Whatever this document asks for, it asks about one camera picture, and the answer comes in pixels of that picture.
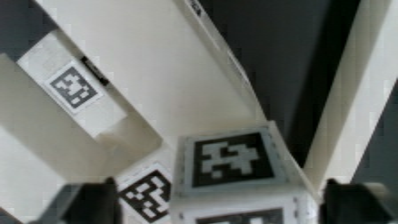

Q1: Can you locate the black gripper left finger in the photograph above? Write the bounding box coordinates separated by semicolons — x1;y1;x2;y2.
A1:
28;177;122;224

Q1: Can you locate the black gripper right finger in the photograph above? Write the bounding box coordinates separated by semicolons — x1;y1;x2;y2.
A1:
317;179;398;224

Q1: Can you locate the white chair back frame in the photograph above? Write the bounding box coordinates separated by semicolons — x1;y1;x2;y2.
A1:
0;0;268;224

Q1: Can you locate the white tagged chair nut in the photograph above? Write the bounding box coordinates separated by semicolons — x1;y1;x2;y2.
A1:
116;146;173;224

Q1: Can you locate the white tagged chair leg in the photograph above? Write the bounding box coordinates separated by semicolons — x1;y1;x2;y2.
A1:
17;30;127;137

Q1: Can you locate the white U-shaped fence frame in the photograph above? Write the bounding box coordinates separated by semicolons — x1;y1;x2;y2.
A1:
303;0;398;191

